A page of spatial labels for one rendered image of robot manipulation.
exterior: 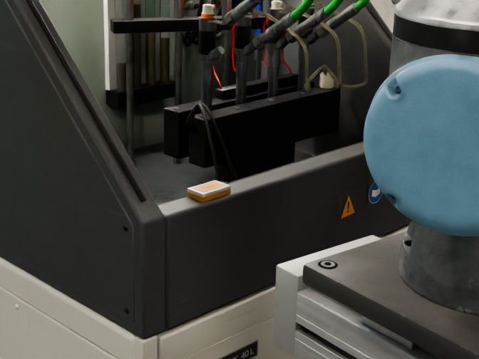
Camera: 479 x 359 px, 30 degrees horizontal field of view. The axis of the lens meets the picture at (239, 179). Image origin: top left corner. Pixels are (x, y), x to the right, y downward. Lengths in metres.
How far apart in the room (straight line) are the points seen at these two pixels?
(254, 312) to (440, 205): 0.76
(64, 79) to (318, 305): 0.49
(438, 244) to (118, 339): 0.58
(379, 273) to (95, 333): 0.56
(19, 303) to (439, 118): 0.96
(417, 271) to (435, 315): 0.04
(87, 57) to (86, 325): 0.59
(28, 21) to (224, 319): 0.48
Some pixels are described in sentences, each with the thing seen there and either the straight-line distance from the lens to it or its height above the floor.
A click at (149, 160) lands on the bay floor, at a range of 1.69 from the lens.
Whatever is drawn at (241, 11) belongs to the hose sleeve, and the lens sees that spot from 1.37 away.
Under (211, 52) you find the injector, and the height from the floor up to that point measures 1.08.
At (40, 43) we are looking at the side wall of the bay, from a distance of 1.19.
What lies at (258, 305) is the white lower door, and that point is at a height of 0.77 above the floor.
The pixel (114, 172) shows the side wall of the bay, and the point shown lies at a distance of 1.10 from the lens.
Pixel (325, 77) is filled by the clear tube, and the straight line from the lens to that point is 1.63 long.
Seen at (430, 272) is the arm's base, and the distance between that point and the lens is 0.72.
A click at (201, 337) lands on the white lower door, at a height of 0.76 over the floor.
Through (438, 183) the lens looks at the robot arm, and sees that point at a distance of 0.55.
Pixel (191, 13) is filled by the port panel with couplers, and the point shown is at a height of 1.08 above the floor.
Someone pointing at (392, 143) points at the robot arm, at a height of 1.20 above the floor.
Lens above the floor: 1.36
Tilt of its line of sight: 19 degrees down
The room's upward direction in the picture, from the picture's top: 2 degrees clockwise
